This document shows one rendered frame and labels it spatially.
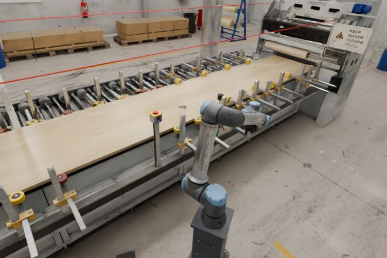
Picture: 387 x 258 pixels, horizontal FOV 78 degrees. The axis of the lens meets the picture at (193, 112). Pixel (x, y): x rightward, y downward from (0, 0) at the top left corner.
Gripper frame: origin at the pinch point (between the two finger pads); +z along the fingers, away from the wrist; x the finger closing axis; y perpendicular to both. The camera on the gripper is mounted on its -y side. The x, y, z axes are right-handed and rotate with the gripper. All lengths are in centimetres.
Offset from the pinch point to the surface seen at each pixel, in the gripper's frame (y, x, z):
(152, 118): -27, -84, -38
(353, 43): -6, 222, -57
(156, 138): -27, -82, -18
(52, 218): -29, -162, 12
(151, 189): -55, -76, 65
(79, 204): -30, -145, 12
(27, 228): -18, -175, 0
